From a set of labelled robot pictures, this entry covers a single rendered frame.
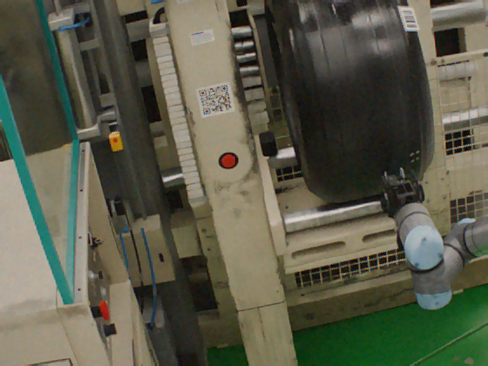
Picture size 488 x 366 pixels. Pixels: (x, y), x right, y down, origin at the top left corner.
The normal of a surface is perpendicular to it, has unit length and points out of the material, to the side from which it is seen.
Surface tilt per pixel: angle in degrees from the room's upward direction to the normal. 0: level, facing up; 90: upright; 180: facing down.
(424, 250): 83
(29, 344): 90
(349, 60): 58
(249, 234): 90
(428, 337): 0
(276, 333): 90
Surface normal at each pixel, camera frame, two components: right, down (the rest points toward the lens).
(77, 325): 0.11, 0.53
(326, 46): -0.02, -0.11
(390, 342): -0.17, -0.83
